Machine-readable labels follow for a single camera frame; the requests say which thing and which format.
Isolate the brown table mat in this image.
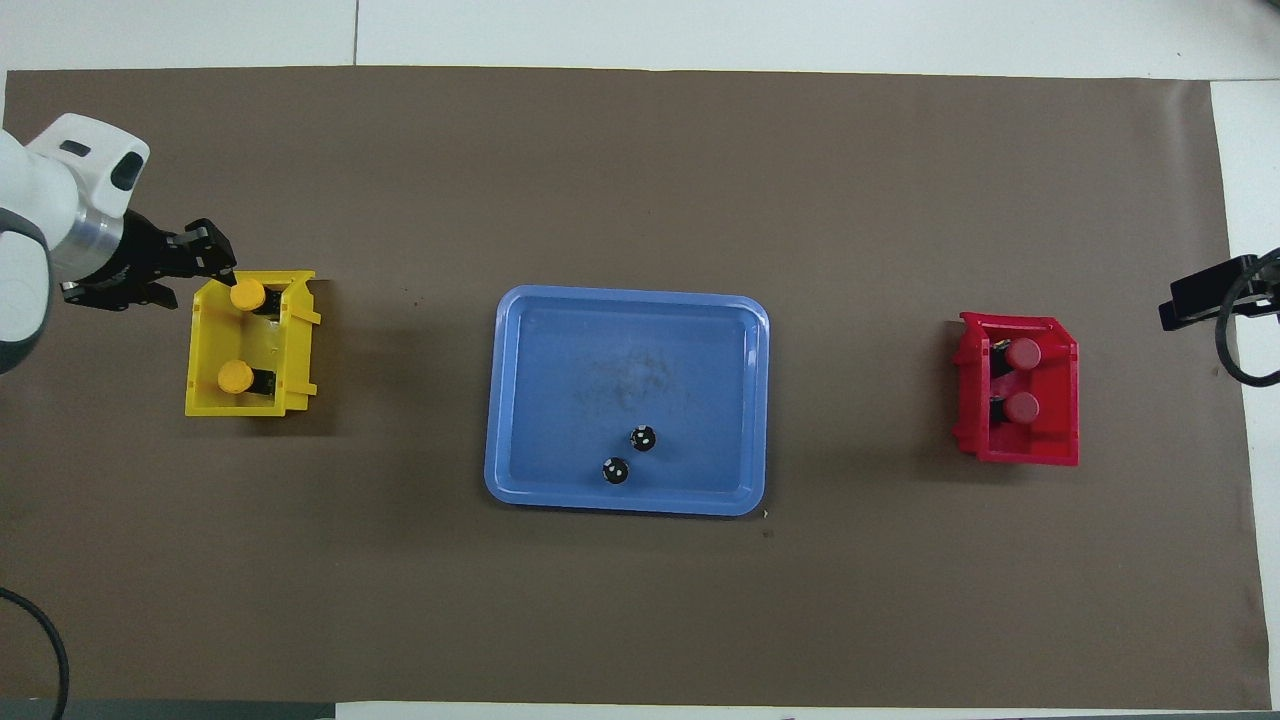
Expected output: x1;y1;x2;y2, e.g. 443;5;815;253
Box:
0;66;1271;709

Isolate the yellow plastic bin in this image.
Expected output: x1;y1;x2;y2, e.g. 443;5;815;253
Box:
185;270;323;418

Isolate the yellow push button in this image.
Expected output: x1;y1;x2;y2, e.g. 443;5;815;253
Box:
217;360;276;397
228;278;281;316

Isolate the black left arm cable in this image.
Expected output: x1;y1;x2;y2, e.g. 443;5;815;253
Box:
0;587;69;720

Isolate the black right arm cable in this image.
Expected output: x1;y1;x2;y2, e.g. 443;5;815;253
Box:
1215;248;1280;388

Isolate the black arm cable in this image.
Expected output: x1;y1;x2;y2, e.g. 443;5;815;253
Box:
1215;248;1280;388
0;587;69;720

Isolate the red push button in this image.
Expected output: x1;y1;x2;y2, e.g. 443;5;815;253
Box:
990;337;1044;373
988;390;1041;425

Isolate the red plastic bin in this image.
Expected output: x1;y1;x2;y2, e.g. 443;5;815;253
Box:
950;311;1081;467

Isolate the blue plastic tray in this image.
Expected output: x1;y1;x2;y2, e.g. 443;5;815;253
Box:
484;285;769;516

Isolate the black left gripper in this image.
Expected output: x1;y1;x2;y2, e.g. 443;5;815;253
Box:
62;212;238;311

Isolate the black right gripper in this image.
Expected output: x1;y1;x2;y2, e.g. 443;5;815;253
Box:
1158;255;1280;332

